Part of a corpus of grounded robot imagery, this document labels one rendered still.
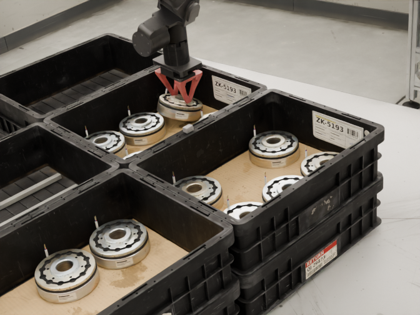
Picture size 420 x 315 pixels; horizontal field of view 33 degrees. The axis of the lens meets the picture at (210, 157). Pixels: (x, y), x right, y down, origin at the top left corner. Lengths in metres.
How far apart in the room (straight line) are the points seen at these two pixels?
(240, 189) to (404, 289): 0.35
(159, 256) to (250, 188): 0.25
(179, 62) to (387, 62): 2.44
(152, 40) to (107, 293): 0.56
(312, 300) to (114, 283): 0.36
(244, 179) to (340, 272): 0.26
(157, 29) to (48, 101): 0.49
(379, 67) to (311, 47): 0.47
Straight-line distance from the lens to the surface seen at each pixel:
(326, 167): 1.24
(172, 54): 1.56
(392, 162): 1.69
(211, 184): 1.35
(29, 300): 1.22
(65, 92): 1.90
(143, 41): 1.50
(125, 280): 1.21
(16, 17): 4.74
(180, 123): 1.64
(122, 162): 1.33
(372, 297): 1.33
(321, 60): 3.94
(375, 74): 3.76
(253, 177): 1.41
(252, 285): 1.20
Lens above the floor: 1.60
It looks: 31 degrees down
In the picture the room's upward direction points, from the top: 7 degrees counter-clockwise
